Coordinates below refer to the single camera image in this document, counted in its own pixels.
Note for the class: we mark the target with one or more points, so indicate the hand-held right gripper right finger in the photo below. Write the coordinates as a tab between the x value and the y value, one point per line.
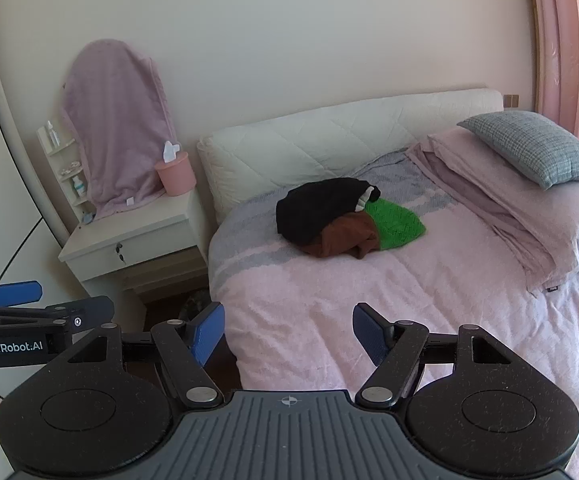
372	332

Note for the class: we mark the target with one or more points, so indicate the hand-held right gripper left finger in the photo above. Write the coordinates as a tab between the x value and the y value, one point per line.
207	335

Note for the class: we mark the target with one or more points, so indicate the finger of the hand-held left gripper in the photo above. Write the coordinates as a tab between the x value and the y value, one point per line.
14	292
92	309

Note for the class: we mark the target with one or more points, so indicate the black garment with white collar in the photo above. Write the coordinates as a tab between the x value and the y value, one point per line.
314	210

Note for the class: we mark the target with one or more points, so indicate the drawer key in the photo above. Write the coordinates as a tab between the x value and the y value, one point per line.
120	255

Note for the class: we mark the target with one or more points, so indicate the pink bed blanket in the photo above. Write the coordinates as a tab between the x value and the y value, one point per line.
319	290

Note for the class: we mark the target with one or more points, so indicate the white nightstand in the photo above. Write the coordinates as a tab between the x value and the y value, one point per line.
134	225

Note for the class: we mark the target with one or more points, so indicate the brown garment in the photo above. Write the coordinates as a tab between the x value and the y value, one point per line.
344	235

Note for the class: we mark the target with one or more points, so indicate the green knit garment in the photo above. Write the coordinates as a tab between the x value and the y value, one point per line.
397	225

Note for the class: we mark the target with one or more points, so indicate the white bottle with blue label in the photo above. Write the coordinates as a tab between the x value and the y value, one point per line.
78	187

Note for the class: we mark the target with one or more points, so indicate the white corner shelf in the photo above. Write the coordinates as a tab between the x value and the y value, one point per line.
57	160

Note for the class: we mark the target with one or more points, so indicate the pink round tissue holder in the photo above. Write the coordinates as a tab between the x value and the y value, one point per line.
177	177

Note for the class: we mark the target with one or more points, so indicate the clear small bottle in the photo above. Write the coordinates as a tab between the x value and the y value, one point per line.
52	134

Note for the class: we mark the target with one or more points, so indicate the white tissue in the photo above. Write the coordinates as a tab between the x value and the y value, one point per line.
170	152

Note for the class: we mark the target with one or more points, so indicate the mauve folded sheet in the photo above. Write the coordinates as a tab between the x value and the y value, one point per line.
469	185

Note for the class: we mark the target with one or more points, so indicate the pink towel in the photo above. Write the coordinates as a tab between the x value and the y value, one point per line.
114	125

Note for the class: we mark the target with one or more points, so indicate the white padded headboard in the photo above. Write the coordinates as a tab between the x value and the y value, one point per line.
319	140

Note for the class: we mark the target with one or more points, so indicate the pink pillow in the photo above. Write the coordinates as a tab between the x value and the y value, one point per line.
569	220

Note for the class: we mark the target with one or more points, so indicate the grey checked pillow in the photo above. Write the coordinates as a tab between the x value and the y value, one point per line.
529	145

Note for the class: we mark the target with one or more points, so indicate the pink curtain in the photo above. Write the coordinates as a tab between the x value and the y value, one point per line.
574	60

